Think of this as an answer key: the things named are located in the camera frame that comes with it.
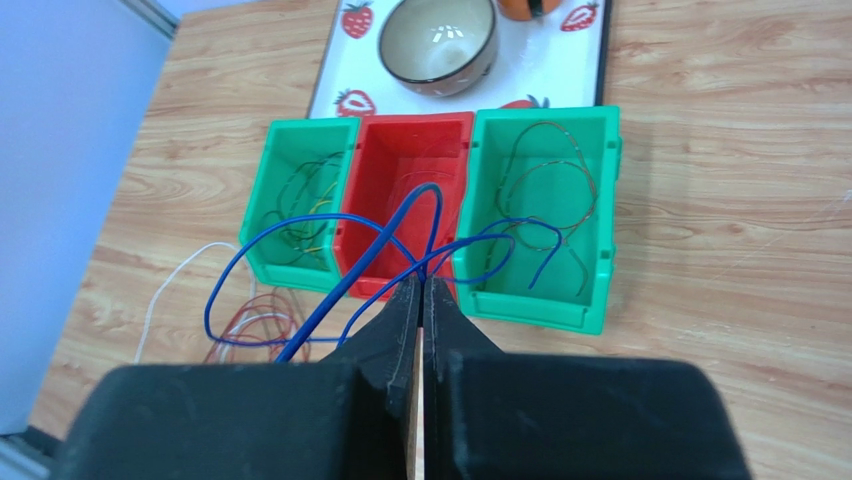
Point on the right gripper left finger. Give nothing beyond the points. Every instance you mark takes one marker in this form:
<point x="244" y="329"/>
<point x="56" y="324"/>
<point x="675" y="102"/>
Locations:
<point x="343" y="417"/>

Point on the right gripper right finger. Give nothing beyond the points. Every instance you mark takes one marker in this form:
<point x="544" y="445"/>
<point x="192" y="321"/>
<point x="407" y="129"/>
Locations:
<point x="490" y="414"/>

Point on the right green plastic bin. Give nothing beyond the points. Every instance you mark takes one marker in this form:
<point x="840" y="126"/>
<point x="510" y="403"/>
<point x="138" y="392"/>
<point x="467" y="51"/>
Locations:
<point x="540" y="211"/>

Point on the green plastic bin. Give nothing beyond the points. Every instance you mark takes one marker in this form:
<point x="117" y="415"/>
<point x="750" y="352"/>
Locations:
<point x="540" y="211"/>
<point x="302" y="171"/>

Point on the left green plastic bin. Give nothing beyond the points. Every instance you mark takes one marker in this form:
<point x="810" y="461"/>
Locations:
<point x="302" y="171"/>

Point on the red plastic bin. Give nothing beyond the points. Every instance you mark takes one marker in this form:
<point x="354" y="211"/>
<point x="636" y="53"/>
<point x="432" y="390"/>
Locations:
<point x="394" y="154"/>

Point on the white strawberry tray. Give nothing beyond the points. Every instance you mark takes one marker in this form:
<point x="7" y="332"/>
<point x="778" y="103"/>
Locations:
<point x="556" y="61"/>

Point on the beige ceramic bowl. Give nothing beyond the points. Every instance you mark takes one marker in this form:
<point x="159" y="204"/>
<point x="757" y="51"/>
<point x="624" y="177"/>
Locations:
<point x="439" y="48"/>

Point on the orange mug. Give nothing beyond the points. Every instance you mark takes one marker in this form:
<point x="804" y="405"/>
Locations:
<point x="526" y="10"/>

